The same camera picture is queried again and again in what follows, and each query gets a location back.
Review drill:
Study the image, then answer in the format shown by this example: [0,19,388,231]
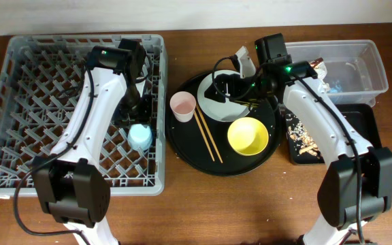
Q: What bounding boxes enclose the yellow bowl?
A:
[227,117,270,157]

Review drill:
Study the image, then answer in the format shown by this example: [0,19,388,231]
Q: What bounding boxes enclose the white napkin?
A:
[314,62,331,93]

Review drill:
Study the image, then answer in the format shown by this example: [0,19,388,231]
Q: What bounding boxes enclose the blue cup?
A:
[127,124,152,151]

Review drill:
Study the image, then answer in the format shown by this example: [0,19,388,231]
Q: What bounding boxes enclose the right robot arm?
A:
[211,33,392,244]

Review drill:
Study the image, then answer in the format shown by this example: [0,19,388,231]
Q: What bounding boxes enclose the round black tray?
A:
[165,69,282,177]

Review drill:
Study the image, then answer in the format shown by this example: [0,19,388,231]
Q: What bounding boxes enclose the wooden chopstick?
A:
[196,104,223,163]
[193,111,215,162]

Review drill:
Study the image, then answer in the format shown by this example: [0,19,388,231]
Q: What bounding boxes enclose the gold foil wrapper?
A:
[310,57,324,69]

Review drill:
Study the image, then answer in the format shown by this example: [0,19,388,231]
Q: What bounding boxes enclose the grey dishwasher rack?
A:
[0,34,167,199]

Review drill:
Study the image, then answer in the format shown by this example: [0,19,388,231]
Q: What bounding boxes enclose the food scraps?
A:
[287,121,320,158]

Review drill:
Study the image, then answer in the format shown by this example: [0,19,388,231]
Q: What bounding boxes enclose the pink cup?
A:
[169,91,196,123]

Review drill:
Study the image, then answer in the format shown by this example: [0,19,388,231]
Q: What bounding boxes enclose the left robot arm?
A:
[31,39,151,244]

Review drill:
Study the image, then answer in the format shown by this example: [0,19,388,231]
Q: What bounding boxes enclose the grey plate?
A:
[197,72,250,123]

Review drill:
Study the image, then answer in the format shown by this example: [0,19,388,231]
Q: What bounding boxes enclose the black rectangular tray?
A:
[284,103,382,165]

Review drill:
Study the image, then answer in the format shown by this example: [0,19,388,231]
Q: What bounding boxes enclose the clear plastic bin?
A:
[286,39,389,107]

